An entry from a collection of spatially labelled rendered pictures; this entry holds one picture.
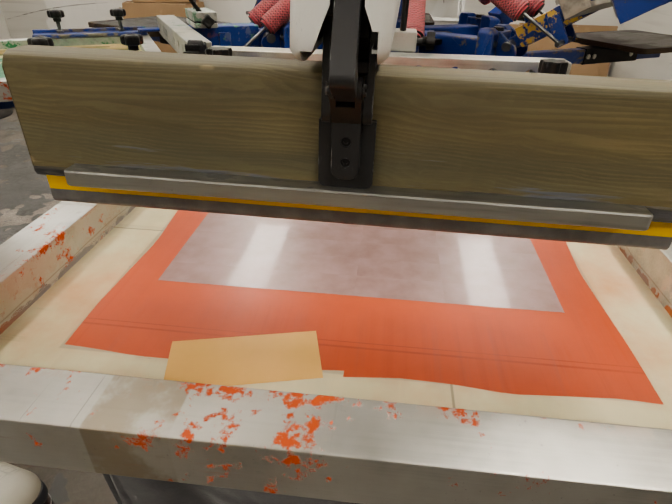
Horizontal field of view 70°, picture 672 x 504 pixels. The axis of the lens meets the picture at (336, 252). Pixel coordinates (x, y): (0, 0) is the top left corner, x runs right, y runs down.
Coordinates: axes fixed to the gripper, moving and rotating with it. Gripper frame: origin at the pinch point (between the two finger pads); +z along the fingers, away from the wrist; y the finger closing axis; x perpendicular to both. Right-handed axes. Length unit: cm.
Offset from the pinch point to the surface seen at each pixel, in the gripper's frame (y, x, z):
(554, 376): 3.4, 14.9, 14.3
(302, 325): 0.3, -3.0, 14.5
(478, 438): 11.9, 8.0, 10.9
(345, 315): -1.3, 0.2, 14.5
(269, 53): -68, -21, 7
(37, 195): -205, -193, 113
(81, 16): -459, -298, 48
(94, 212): -10.0, -24.8, 11.9
